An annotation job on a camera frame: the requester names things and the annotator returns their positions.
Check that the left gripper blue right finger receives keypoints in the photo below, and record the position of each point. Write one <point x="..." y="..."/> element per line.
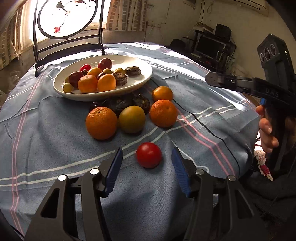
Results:
<point x="181" y="172"/>

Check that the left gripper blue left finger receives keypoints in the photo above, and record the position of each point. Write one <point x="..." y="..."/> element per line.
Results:
<point x="113" y="171"/>

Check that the large mandarin orange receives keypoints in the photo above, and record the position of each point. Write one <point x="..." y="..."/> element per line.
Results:
<point x="87" y="84"/>

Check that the small brown longan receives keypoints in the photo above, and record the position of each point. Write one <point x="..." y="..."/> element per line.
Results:
<point x="67" y="88"/>

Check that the brown wrinkled fruit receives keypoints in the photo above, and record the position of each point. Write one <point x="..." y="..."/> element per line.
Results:
<point x="132" y="71"/>

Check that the red cherry tomato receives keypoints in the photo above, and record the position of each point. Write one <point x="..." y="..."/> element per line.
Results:
<point x="85" y="67"/>
<point x="149" y="155"/>

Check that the person right hand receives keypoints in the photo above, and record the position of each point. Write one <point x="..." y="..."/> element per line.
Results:
<point x="268" y="141"/>

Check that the bumpy large orange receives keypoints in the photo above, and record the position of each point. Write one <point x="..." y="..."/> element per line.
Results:
<point x="101" y="123"/>

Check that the yellow green plum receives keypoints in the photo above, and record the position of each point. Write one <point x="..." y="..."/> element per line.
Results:
<point x="132" y="119"/>

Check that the small bumpy mandarin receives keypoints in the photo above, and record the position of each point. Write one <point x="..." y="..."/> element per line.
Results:
<point x="163" y="113"/>

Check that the dark cherry with stem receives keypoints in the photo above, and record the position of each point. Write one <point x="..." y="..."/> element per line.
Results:
<point x="94" y="105"/>

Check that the small orange top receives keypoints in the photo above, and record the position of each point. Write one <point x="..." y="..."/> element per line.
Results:
<point x="162" y="92"/>

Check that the television monitor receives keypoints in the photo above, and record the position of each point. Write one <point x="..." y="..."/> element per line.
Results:
<point x="209" y="47"/>

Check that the blue striped tablecloth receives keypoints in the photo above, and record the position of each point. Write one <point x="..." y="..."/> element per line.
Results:
<point x="45" y="135"/>

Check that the smooth orange fruit front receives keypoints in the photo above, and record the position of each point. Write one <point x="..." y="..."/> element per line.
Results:
<point x="106" y="82"/>

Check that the dark wrinkled passion fruit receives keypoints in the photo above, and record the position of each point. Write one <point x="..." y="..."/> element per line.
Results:
<point x="121" y="79"/>

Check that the small yellow fruit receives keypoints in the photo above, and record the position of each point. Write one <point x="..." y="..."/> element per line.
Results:
<point x="120" y="70"/>
<point x="107" y="71"/>

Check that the orange fruit upper left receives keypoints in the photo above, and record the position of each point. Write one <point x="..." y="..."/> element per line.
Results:
<point x="94" y="71"/>

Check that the dark red plum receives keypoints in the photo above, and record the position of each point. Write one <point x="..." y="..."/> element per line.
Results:
<point x="105" y="63"/>
<point x="74" y="78"/>

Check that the dark red plum right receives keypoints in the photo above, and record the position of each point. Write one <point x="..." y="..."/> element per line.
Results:
<point x="105" y="63"/>

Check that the white oval plate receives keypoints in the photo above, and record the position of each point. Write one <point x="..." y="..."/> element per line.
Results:
<point x="118" y="61"/>

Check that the round painted screen black stand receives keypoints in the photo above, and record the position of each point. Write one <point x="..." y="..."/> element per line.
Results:
<point x="63" y="21"/>

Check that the right patterned curtain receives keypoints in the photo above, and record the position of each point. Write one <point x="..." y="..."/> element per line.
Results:
<point x="127" y="15"/>

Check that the patterned curtain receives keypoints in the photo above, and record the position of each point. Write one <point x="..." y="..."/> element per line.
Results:
<point x="10" y="33"/>
<point x="127" y="15"/>

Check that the left patterned curtain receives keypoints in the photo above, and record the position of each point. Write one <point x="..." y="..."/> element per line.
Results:
<point x="10" y="33"/>

